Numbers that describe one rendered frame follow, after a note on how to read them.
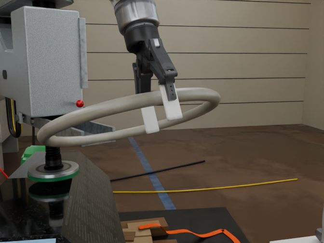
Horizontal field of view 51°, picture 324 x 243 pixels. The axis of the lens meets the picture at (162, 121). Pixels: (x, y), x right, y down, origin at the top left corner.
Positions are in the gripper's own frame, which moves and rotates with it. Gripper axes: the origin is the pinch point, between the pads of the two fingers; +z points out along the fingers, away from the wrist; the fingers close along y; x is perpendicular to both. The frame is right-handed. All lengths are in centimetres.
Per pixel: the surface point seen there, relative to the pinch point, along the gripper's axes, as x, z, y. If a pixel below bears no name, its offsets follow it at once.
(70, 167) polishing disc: 11, -1, 90
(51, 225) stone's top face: 24, 19, 54
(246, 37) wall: -400, -206, 461
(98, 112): 12.2, -4.3, 1.6
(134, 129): -6.8, -5.4, 43.0
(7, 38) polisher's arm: 28, -69, 101
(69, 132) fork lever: 13, -10, 50
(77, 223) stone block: 15, 21, 62
